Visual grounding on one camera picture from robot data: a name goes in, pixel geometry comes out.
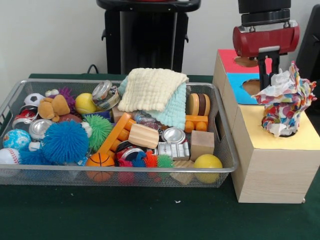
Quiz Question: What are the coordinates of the clear mesh bin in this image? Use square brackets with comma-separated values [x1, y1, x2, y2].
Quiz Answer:
[0, 78, 241, 188]

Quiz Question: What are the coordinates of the large blue spiky ball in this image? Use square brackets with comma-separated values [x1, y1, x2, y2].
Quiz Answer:
[41, 121, 90, 165]

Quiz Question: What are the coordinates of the wooden striped burger toy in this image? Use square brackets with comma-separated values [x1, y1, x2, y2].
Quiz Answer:
[187, 93, 212, 117]

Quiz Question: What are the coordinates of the ridged wooden block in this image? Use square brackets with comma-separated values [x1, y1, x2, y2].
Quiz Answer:
[128, 123, 160, 150]

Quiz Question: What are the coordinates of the wooden box with three holes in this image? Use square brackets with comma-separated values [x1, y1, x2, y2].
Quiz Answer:
[212, 48, 320, 205]

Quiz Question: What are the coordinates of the dark green side table cloth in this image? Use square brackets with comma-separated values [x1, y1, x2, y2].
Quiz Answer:
[309, 79, 320, 107]

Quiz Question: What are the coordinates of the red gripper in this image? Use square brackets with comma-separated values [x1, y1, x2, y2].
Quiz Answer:
[232, 24, 301, 92]

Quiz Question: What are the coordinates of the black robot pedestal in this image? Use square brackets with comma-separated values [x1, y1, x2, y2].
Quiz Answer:
[96, 0, 202, 76]

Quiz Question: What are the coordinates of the mint green muslin cloth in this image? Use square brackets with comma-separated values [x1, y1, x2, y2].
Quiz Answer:
[117, 76, 188, 129]

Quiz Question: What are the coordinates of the brown plush teddy bear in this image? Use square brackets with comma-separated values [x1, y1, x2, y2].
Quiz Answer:
[37, 94, 71, 123]

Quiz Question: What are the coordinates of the white cloth with colourful spots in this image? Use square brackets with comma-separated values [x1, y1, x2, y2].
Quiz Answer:
[251, 61, 318, 138]

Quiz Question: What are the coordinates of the large yellow ball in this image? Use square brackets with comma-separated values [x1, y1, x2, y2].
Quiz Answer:
[193, 154, 224, 185]

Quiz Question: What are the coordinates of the small orange basketball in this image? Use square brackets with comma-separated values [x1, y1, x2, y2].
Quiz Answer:
[86, 152, 116, 182]

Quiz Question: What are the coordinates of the black padded upright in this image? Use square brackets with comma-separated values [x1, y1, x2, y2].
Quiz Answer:
[296, 3, 320, 86]

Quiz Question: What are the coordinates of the cream muslin cloth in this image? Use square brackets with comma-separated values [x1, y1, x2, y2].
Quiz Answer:
[117, 67, 190, 113]

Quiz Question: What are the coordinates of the thin black cable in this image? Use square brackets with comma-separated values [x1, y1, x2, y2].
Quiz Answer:
[86, 64, 100, 75]

